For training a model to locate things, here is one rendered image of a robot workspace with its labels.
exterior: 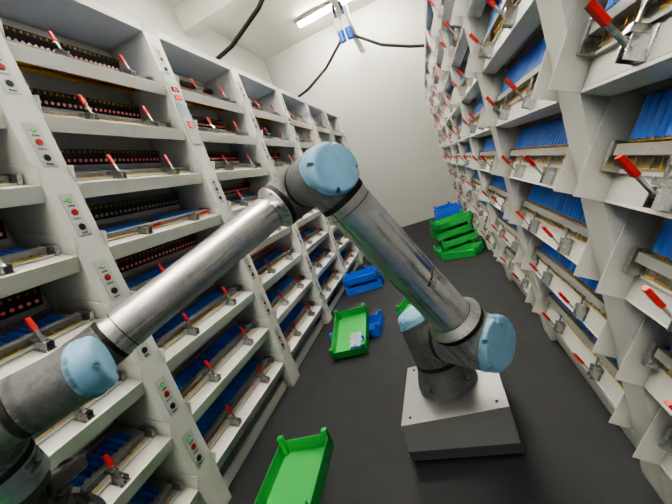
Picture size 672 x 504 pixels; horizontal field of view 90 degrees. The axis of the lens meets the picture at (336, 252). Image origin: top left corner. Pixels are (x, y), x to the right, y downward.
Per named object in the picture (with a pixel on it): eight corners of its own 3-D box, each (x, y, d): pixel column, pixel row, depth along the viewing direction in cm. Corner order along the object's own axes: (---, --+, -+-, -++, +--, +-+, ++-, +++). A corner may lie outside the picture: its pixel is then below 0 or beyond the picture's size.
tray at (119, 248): (221, 223, 159) (219, 203, 157) (110, 261, 103) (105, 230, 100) (184, 220, 164) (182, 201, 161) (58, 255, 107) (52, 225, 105)
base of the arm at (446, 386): (469, 358, 118) (459, 333, 117) (485, 390, 99) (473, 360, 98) (417, 374, 122) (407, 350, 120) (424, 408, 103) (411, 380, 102)
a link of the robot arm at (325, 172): (475, 331, 105) (307, 146, 83) (530, 338, 90) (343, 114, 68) (454, 374, 99) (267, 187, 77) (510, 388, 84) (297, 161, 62)
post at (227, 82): (332, 317, 249) (235, 67, 217) (329, 323, 240) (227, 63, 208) (308, 323, 255) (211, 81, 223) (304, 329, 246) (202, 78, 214)
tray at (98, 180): (203, 182, 156) (201, 151, 152) (79, 198, 99) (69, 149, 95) (166, 181, 160) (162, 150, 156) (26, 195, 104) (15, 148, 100)
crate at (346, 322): (369, 353, 180) (363, 344, 176) (334, 359, 186) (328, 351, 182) (369, 311, 203) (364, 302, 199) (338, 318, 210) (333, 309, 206)
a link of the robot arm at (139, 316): (290, 167, 93) (38, 355, 63) (309, 150, 82) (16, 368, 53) (316, 201, 96) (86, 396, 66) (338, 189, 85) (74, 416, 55)
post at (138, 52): (300, 375, 183) (155, 29, 152) (293, 386, 175) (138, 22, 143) (268, 380, 190) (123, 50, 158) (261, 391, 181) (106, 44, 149)
